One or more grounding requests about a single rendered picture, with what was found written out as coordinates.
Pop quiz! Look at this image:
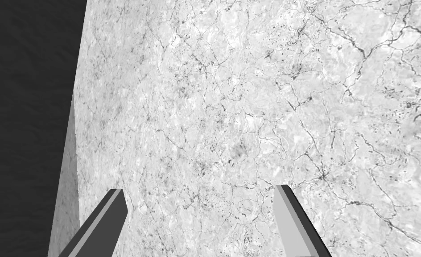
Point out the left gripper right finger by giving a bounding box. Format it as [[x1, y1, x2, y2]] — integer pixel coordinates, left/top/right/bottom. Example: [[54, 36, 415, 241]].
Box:
[[273, 184, 332, 257]]

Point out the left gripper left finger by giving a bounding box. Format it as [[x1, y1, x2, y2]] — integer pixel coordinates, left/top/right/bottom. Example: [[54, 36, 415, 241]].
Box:
[[58, 189, 129, 257]]

